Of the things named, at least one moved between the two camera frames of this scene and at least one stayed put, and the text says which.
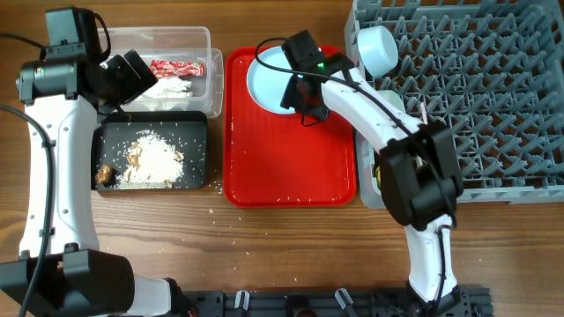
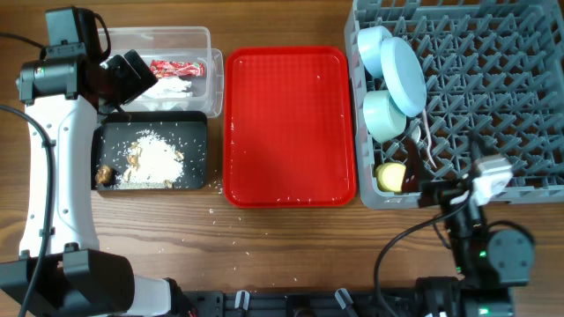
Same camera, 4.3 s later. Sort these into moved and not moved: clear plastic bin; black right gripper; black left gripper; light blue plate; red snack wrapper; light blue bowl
Moved: black right gripper; light blue plate
Not moved: clear plastic bin; light blue bowl; red snack wrapper; black left gripper
